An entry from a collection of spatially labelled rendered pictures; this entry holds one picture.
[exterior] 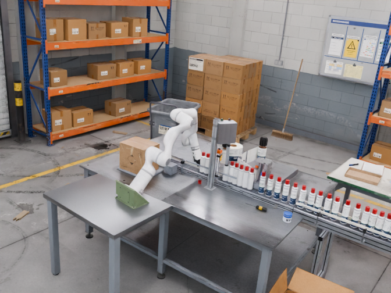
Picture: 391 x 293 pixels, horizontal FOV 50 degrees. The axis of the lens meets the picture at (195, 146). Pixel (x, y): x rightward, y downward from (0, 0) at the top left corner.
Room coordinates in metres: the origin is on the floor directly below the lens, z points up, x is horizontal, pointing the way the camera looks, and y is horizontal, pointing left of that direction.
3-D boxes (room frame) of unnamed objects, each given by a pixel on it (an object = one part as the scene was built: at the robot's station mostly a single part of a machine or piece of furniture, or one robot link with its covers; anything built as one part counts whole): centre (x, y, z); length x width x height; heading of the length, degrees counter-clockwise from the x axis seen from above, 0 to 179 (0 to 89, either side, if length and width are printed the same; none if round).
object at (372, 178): (4.06, -1.79, 0.82); 0.34 x 0.24 x 0.03; 59
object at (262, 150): (4.02, -0.69, 1.04); 0.09 x 0.09 x 0.29
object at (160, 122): (6.21, 0.37, 0.48); 0.89 x 0.63 x 0.96; 162
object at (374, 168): (4.34, -1.95, 0.81); 0.38 x 0.36 x 0.02; 53
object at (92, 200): (3.21, 0.63, 0.81); 0.90 x 0.90 x 0.04; 53
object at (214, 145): (3.48, -0.17, 1.16); 0.04 x 0.04 x 0.67; 56
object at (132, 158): (3.73, 0.53, 0.99); 0.30 x 0.24 x 0.27; 59
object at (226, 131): (3.49, -0.25, 1.38); 0.17 x 0.10 x 0.19; 111
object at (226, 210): (3.77, -0.16, 0.82); 2.10 x 1.50 x 0.02; 56
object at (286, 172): (3.92, -0.56, 0.86); 0.80 x 0.67 x 0.05; 56
